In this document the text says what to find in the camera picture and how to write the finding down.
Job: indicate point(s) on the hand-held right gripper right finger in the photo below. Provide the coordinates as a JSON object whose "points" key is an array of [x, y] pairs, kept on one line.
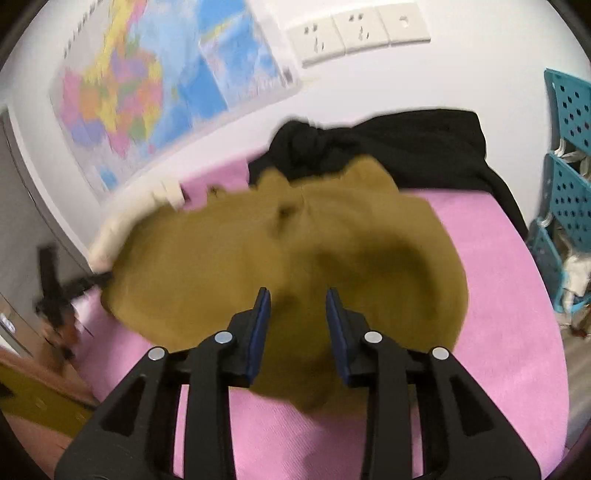
{"points": [[336, 333]]}

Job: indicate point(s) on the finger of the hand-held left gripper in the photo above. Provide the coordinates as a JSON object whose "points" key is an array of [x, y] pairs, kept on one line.
{"points": [[92, 280]]}

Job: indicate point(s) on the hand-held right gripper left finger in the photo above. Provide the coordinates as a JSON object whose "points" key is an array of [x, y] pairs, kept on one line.
{"points": [[262, 324]]}

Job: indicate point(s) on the olive green blouse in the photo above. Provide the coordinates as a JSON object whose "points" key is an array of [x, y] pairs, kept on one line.
{"points": [[323, 240]]}

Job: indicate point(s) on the cream cloth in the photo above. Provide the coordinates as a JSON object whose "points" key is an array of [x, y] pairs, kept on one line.
{"points": [[138, 213]]}

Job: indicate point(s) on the wooden furniture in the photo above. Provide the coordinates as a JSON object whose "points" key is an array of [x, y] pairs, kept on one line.
{"points": [[37, 383]]}

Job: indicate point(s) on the pink mat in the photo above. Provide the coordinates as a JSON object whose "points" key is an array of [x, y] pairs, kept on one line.
{"points": [[498, 300]]}

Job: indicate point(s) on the black garment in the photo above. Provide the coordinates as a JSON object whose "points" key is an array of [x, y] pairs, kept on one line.
{"points": [[415, 147]]}

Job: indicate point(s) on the white cloth in rack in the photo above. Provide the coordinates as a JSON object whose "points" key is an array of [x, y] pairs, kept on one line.
{"points": [[576, 272]]}

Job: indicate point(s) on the blue perforated plastic rack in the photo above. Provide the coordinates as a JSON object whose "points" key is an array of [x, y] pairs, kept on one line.
{"points": [[570, 194]]}

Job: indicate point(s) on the colourful wall map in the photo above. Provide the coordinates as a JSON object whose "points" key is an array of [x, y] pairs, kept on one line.
{"points": [[138, 83]]}

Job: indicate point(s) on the white wall socket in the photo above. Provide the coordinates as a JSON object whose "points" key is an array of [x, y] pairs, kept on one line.
{"points": [[361, 28], [316, 41]]}

